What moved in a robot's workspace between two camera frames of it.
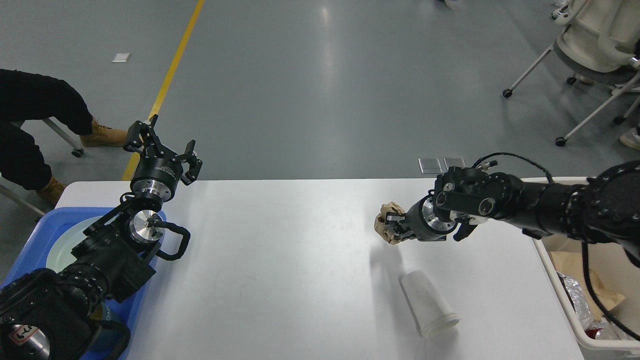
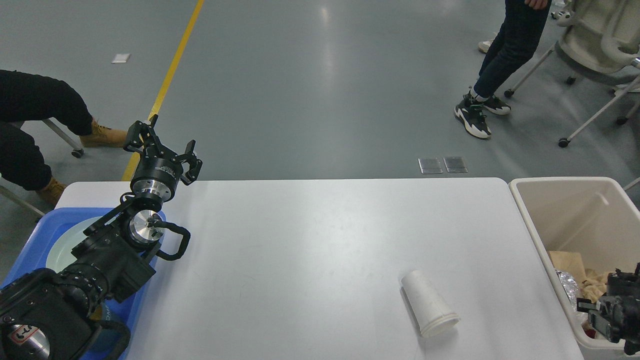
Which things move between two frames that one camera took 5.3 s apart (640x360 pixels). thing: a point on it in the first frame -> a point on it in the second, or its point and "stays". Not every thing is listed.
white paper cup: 431,314 stays
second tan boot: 48,196 stays
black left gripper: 157,175 stays
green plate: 60,255 stays
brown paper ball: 385,231 -> 594,284
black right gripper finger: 394,218 -> 607,319
